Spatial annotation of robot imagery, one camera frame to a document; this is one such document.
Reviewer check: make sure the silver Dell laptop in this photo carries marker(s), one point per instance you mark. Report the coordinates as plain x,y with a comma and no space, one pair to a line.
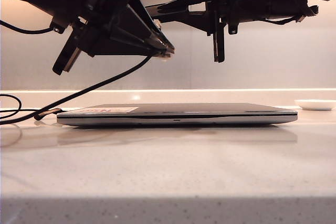
173,120

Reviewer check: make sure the small white dish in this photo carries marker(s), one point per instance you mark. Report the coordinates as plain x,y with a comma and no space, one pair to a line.
315,106

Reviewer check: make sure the white red text sticker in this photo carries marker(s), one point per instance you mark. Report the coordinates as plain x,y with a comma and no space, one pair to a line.
126,109

